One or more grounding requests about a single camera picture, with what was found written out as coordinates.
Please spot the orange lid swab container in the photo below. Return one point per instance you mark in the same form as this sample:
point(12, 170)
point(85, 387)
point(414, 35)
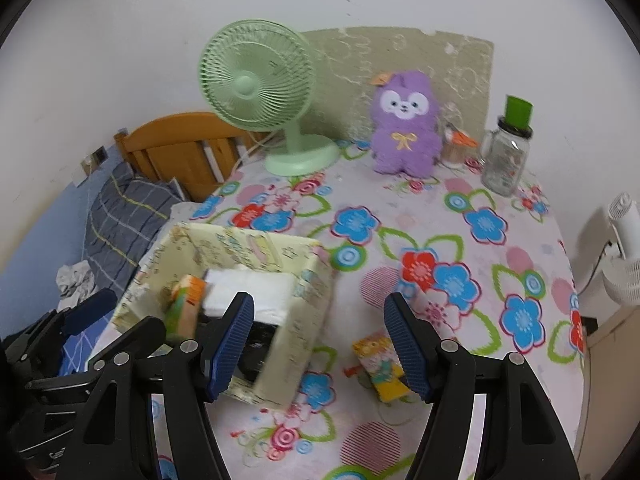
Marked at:
point(455, 155)

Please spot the green orange packet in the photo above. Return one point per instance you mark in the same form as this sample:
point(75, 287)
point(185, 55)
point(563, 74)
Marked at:
point(182, 310)

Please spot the green patterned foam board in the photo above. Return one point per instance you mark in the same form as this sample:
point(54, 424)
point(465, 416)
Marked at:
point(350, 60)

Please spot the beige door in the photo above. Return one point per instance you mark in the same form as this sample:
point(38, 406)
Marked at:
point(615, 350)

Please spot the white cloth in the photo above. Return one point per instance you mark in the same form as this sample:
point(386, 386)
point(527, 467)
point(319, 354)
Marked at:
point(75, 280)
point(255, 285)

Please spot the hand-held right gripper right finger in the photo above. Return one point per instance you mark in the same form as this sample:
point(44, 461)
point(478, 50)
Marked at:
point(407, 345)

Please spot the white standing fan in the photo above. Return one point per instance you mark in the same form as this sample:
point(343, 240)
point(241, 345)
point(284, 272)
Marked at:
point(625, 270)

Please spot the wall socket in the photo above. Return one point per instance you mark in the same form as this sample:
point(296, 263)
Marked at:
point(100, 154)

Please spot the yellow cartoon tissue packet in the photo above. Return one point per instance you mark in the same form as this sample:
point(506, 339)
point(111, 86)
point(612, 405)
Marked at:
point(375, 360)

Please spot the white crumpled cloth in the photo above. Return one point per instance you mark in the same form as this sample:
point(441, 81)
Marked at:
point(75, 280)

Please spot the green desk fan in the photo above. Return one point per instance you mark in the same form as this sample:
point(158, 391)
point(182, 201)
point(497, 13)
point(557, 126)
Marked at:
point(250, 85)

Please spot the grey plaid pillow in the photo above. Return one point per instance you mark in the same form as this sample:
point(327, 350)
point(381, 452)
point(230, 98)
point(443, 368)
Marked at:
point(120, 220)

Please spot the purple plush toy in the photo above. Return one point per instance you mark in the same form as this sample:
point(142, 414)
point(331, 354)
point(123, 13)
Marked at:
point(405, 150)

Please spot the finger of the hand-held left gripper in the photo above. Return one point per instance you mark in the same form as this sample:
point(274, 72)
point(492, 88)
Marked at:
point(135, 337)
point(92, 307)

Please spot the floral tablecloth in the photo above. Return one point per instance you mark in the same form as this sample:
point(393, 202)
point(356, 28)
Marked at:
point(400, 210)

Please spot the glass jar with green lid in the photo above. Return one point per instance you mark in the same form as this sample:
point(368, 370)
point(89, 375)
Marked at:
point(502, 170)

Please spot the blue checked bed sheet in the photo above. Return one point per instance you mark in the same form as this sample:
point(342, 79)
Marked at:
point(82, 347)

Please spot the yellow patterned storage box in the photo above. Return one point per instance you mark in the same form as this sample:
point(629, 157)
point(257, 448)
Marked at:
point(300, 325)

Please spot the wooden bed headboard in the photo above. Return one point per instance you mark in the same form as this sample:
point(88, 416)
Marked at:
point(170, 145)

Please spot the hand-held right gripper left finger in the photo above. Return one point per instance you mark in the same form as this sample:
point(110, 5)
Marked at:
point(230, 345)

